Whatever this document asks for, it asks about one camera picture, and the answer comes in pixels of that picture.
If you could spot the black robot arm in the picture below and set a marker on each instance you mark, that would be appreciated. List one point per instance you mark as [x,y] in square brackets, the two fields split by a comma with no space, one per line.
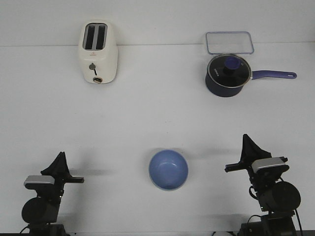
[41,212]
[277,198]

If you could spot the dark blue saucepan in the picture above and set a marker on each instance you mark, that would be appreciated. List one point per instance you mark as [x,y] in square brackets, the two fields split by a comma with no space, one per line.
[230,92]

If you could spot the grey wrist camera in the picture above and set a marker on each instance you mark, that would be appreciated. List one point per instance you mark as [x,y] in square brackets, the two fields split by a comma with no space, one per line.
[34,182]
[275,163]

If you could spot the glass lid with blue knob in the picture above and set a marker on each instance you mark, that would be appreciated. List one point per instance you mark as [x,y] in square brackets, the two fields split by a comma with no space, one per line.
[229,71]

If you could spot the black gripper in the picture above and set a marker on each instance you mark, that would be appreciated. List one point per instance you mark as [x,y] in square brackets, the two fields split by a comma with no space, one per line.
[61,177]
[250,153]

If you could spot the blue bowl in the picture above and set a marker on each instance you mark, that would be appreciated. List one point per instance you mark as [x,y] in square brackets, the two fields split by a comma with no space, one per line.
[168,170]

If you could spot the clear blue-rimmed food container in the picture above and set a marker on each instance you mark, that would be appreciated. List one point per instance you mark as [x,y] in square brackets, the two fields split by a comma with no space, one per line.
[229,42]

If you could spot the cream two-slot toaster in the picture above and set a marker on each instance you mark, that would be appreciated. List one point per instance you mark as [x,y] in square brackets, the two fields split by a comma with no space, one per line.
[98,52]

